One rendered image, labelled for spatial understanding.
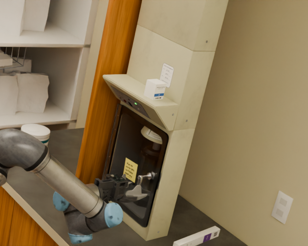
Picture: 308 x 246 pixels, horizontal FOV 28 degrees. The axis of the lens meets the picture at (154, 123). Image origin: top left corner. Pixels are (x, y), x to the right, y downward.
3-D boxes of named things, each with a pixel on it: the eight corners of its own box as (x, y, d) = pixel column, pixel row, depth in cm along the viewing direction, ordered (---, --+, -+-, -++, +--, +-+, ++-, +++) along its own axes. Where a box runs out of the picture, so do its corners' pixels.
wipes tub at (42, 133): (36, 151, 290) (41, 122, 285) (50, 163, 281) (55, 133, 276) (11, 153, 281) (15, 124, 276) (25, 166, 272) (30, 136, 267)
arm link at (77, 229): (89, 239, 199) (81, 206, 201) (66, 246, 205) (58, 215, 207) (105, 235, 205) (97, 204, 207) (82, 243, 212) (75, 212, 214)
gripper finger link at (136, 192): (152, 187, 223) (128, 186, 219) (148, 201, 225) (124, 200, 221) (149, 183, 225) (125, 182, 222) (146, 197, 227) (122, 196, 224)
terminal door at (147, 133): (101, 191, 256) (121, 103, 242) (146, 229, 235) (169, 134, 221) (100, 192, 255) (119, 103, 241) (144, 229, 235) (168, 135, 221)
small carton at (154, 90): (153, 93, 222) (157, 78, 220) (163, 99, 219) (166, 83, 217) (143, 94, 219) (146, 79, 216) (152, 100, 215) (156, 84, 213)
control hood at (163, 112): (121, 97, 242) (125, 73, 239) (173, 131, 220) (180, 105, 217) (97, 98, 235) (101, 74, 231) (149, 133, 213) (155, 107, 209)
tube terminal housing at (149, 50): (144, 192, 275) (184, 26, 248) (192, 229, 253) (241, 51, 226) (99, 200, 258) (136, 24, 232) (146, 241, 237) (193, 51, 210)
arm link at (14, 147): (23, 111, 180) (129, 205, 203) (0, 123, 186) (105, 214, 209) (8, 139, 172) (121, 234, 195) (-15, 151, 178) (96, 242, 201)
